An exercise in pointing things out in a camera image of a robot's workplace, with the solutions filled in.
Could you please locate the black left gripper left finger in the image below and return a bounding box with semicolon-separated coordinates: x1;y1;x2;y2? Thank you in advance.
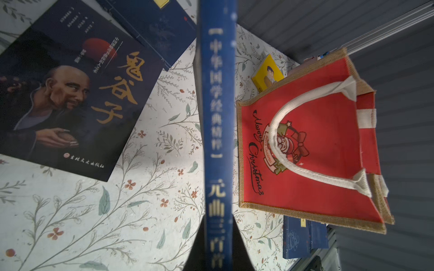
183;217;206;271

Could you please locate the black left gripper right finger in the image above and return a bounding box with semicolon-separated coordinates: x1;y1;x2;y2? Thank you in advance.
232;217;255;271

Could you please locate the jute canvas Christmas bag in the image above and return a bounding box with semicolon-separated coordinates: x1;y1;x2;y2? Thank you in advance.
236;48;394;234

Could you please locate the blue book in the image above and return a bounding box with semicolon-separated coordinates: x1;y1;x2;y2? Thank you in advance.
283;216;310;259
308;221;329;250
196;1;237;271
98;0;197;71

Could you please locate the yellow cartoon book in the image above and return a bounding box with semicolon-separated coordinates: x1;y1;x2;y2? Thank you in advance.
252;54;284;93

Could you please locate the dark portrait book left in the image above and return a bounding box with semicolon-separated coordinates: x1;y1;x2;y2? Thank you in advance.
1;1;163;181

